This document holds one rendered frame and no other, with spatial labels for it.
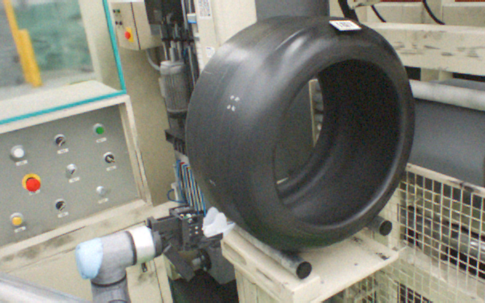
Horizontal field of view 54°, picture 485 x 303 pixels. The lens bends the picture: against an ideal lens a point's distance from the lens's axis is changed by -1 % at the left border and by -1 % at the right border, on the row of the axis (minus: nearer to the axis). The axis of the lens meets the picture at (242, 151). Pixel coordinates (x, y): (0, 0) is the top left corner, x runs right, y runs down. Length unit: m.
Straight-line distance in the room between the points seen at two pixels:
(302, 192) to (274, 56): 0.57
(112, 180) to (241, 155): 0.72
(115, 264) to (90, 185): 0.62
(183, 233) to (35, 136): 0.64
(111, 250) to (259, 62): 0.49
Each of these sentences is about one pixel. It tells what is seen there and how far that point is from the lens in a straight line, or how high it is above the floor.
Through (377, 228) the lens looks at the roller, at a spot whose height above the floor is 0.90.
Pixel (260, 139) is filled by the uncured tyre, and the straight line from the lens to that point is 0.99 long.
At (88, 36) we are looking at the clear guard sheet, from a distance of 1.50.
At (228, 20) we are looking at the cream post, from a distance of 1.34.
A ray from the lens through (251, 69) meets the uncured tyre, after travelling 1.02.
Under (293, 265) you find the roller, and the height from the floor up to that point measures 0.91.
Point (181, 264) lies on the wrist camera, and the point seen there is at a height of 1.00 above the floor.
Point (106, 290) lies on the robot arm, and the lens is 1.06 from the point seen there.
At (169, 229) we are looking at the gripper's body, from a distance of 1.07.
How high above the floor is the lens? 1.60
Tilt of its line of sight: 21 degrees down
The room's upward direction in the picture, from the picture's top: 7 degrees counter-clockwise
